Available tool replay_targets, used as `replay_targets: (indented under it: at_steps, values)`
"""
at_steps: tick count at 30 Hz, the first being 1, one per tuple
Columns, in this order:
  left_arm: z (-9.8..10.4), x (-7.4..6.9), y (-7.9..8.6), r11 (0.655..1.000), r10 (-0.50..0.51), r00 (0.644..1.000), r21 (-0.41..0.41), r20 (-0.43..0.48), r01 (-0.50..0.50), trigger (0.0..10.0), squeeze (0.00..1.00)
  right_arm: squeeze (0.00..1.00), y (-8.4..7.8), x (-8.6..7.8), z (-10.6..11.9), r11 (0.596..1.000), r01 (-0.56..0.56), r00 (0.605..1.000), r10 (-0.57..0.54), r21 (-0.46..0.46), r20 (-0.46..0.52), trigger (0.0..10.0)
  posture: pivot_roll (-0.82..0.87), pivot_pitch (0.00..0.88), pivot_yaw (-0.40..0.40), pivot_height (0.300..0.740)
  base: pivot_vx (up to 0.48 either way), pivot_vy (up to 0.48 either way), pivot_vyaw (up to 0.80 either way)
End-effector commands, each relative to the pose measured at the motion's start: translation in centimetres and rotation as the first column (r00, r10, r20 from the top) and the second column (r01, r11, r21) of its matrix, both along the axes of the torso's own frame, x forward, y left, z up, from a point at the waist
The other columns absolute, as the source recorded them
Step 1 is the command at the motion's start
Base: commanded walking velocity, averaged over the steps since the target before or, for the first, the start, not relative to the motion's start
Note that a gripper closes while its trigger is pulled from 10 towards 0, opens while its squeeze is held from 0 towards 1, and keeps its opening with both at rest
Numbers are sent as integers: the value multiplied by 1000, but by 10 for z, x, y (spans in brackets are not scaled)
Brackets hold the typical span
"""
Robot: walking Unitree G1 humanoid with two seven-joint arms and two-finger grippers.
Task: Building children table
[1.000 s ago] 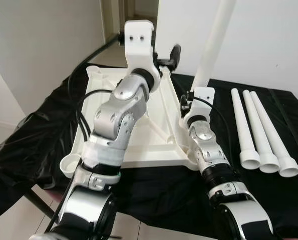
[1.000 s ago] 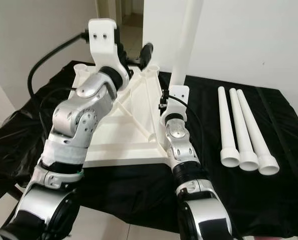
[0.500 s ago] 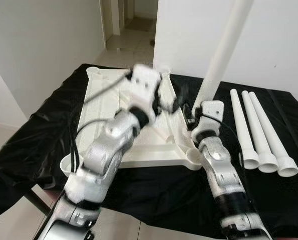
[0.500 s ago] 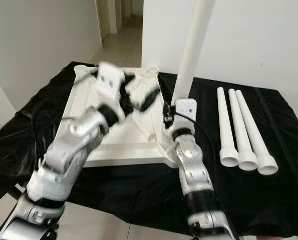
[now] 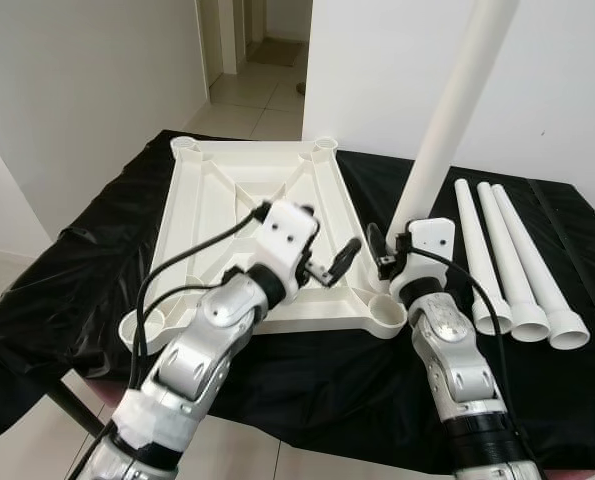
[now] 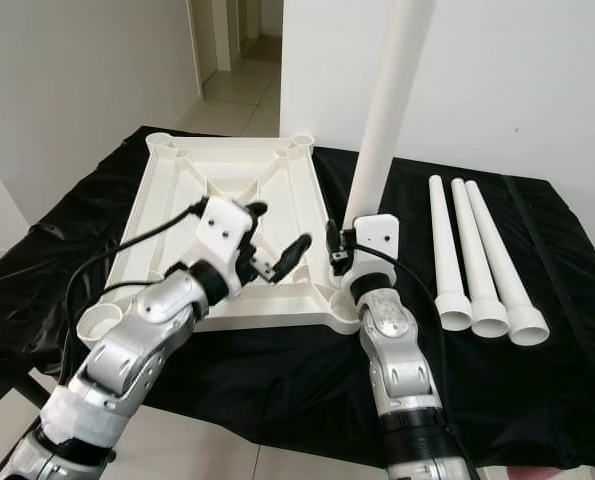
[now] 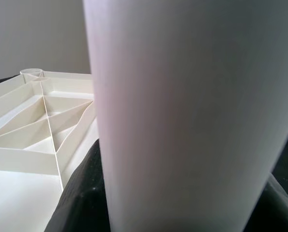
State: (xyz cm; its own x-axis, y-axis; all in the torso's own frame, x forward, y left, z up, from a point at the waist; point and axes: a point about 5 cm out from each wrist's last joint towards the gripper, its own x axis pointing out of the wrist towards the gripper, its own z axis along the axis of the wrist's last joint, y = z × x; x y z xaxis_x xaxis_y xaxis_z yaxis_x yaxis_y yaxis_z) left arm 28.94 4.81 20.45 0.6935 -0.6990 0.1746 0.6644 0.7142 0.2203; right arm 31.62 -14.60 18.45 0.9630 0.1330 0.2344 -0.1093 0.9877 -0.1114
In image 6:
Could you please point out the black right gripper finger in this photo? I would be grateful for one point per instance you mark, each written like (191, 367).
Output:
(333, 240)

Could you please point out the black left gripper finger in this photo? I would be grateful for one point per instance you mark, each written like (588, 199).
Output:
(257, 208)
(294, 250)

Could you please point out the white plastic table top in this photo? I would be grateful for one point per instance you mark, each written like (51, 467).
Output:
(187, 200)

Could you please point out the black table cloth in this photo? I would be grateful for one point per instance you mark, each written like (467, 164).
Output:
(287, 390)

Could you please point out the black metal table leg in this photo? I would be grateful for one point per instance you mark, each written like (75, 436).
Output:
(37, 390)

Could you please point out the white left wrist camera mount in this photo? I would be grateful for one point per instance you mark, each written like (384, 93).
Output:
(227, 230)

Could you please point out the cream door frame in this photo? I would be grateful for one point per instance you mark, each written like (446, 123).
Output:
(195, 35)

